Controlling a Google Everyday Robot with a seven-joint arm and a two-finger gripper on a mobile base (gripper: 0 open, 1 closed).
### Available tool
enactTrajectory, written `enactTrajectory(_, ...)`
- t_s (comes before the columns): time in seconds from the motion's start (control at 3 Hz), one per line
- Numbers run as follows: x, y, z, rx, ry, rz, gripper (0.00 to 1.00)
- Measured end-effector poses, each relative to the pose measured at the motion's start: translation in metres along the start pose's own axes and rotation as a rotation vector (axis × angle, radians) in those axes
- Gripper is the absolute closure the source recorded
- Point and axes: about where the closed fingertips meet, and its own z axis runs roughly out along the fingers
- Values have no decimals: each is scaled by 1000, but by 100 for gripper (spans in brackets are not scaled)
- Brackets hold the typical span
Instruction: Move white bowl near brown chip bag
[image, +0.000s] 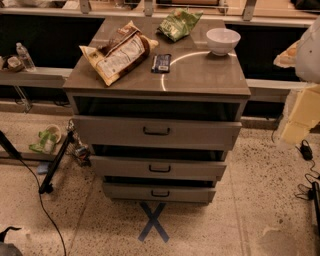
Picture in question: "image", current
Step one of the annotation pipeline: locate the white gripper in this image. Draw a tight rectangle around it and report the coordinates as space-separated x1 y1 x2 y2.
273 17 320 144

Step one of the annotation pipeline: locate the white bowl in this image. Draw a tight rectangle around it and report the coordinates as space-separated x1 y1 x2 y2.
206 28 241 56

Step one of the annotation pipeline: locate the green chip bag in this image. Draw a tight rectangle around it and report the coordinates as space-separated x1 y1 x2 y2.
157 8 203 42

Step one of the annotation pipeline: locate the brown chip bag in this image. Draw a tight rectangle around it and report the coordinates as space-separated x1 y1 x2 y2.
80 21 159 86

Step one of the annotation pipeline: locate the green and white bag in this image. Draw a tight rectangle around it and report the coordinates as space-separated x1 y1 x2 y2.
29 124 62 154

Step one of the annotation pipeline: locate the dark blue snack bar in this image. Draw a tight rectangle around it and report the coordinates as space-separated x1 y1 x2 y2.
151 54 171 73

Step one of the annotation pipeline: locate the grey drawer cabinet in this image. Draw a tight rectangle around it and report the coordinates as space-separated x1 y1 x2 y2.
64 17 250 189

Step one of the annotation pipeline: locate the blue tape cross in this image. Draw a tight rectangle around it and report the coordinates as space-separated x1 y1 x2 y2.
138 202 169 243

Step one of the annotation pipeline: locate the top grey drawer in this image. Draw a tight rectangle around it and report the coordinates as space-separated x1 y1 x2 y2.
73 115 241 151

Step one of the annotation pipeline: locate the grey drawer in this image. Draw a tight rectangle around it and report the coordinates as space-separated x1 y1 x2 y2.
103 182 216 204
91 156 226 181
73 115 241 151

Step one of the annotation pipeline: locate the middle grey drawer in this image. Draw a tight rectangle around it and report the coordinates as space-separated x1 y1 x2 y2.
91 156 226 181

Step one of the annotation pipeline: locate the bottom grey drawer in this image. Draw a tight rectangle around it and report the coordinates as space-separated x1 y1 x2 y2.
103 182 216 204

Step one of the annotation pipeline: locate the clear plastic water bottle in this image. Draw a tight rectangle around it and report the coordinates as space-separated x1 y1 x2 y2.
16 42 36 72

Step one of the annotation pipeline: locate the black tripod leg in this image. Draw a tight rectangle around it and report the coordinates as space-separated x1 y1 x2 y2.
39 131 74 194

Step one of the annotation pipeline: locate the small round container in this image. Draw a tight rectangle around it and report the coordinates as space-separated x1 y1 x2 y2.
0 55 24 72

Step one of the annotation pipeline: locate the black power adapter cable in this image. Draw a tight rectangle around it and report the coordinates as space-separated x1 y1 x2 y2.
294 139 320 202

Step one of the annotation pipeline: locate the black floor cable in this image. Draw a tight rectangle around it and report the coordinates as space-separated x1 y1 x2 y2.
0 130 68 256

